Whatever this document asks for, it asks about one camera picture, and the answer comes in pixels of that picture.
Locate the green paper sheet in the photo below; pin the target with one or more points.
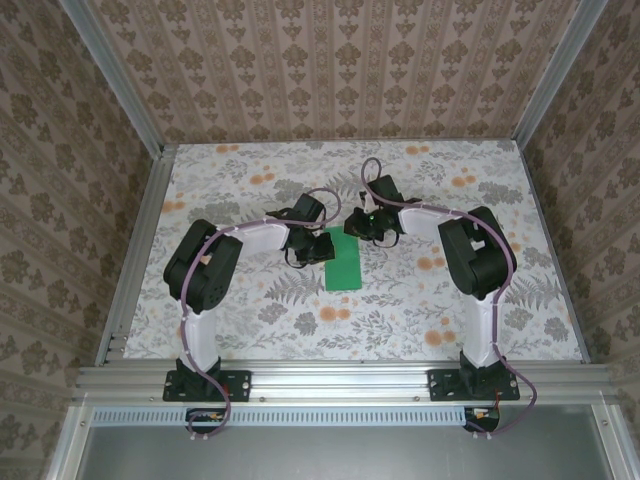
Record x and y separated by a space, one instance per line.
345 270

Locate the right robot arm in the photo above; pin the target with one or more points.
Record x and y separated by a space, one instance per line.
475 250

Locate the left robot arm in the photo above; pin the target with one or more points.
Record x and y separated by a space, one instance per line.
200 270

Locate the floral table cover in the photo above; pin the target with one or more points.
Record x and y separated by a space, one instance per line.
350 325

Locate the grey metal panel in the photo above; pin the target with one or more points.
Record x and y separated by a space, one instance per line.
320 455

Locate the black wiring junction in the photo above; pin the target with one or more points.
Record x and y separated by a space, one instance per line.
482 420
205 420

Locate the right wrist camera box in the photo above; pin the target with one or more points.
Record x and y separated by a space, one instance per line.
370 202

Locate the aluminium cross rail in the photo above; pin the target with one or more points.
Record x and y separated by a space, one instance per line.
340 382

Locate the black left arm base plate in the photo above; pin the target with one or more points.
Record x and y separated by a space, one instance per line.
235 385

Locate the aluminium side rail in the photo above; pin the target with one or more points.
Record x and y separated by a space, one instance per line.
146 225

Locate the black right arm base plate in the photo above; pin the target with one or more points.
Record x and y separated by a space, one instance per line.
442 385

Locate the aluminium frame post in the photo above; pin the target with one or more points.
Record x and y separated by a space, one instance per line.
555 75
120 80

